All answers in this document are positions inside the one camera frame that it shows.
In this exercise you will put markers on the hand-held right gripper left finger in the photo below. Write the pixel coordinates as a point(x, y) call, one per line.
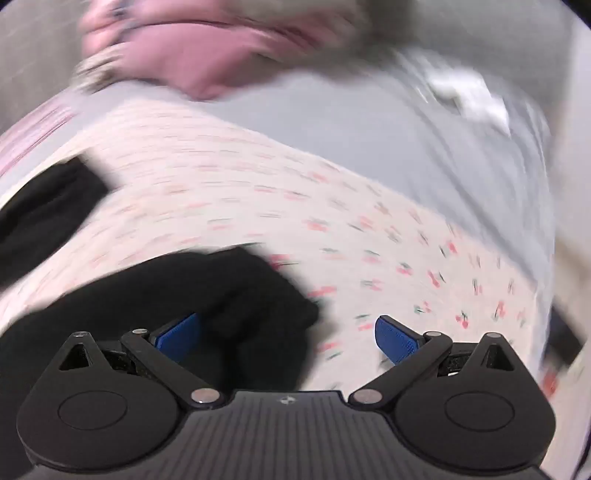
point(178, 335)

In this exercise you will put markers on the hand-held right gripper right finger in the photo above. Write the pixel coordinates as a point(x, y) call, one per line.
point(392, 339)

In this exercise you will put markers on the black pants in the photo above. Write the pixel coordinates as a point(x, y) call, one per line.
point(231, 286)

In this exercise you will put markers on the dark item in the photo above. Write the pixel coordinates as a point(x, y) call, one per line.
point(564, 339)

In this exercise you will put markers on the cherry print bed sheet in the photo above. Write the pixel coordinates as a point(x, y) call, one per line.
point(286, 194)

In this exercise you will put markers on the grey bed cover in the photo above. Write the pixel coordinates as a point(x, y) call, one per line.
point(369, 124)

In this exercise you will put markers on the pink striped cloth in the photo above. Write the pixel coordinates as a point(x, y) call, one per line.
point(32, 134)

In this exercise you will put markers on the white crumpled item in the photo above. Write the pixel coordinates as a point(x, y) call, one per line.
point(466, 94)

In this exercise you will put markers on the speckled patterned band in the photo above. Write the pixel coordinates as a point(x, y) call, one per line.
point(99, 67)

